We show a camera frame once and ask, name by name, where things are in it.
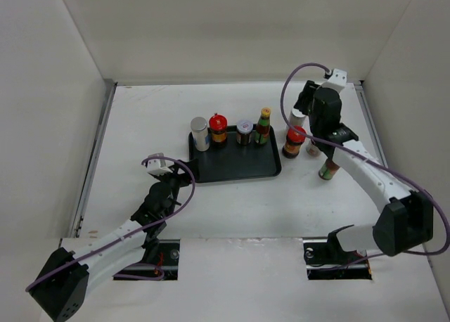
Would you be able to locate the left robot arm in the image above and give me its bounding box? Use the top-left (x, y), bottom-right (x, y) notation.
top-left (25, 155), bottom-right (199, 321)

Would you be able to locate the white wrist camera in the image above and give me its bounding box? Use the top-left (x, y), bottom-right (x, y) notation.
top-left (321, 68), bottom-right (347, 93)
top-left (141, 153), bottom-right (171, 176)

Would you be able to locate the red lid sauce jar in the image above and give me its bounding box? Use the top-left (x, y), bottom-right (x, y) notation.
top-left (209, 113), bottom-right (228, 148)
top-left (282, 126), bottom-right (306, 159)

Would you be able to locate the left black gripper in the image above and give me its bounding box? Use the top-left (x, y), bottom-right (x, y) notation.
top-left (154, 158), bottom-right (198, 217)

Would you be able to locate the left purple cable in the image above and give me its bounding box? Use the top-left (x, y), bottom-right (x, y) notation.
top-left (25, 155), bottom-right (197, 293)

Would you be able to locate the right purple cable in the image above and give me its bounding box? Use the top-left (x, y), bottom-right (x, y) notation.
top-left (280, 62), bottom-right (450, 256)

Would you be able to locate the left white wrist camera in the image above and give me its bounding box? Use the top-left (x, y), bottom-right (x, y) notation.
top-left (141, 153), bottom-right (171, 176)

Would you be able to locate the small white lid jar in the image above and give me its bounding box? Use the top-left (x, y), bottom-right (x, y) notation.
top-left (236, 120), bottom-right (253, 146)
top-left (306, 139), bottom-right (321, 157)

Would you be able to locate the black plastic tray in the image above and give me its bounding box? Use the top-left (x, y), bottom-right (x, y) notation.
top-left (188, 125), bottom-right (282, 183)

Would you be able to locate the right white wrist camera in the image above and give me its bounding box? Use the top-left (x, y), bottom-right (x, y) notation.
top-left (321, 68), bottom-right (347, 93)

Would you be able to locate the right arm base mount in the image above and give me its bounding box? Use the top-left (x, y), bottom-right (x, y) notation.
top-left (303, 226), bottom-right (372, 281)

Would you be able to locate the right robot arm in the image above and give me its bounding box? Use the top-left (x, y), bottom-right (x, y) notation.
top-left (295, 81), bottom-right (433, 263)

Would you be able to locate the yellow cap sauce bottle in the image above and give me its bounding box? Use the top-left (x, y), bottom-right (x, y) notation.
top-left (319, 158), bottom-right (340, 181)
top-left (255, 108), bottom-right (271, 146)

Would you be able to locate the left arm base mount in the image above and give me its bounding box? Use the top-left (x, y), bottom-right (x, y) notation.
top-left (113, 240), bottom-right (181, 281)

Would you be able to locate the white bead jar silver lid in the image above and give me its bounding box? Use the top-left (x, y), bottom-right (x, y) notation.
top-left (191, 117), bottom-right (210, 152)

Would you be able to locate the purple cable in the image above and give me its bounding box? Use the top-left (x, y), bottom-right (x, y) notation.
top-left (280, 62), bottom-right (450, 256)
top-left (25, 155), bottom-right (197, 293)

